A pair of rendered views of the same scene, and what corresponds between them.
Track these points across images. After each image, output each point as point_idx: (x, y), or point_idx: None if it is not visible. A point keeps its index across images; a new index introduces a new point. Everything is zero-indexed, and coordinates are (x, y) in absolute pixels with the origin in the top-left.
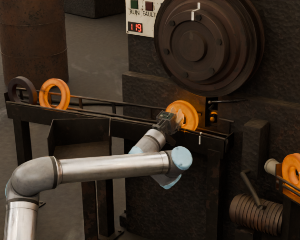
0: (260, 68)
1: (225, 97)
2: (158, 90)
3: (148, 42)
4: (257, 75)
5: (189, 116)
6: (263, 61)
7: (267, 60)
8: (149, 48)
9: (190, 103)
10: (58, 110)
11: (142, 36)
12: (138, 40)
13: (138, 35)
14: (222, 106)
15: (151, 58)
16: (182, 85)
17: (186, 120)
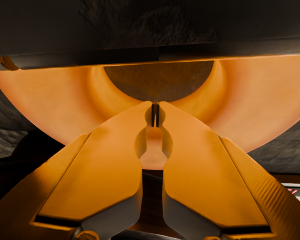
0: (0, 146)
1: (9, 125)
2: None
3: (278, 166)
4: None
5: (68, 124)
6: (3, 155)
7: None
8: (283, 158)
9: (142, 90)
10: None
11: (291, 172)
12: None
13: (297, 184)
14: None
15: (291, 144)
16: (129, 232)
17: (83, 102)
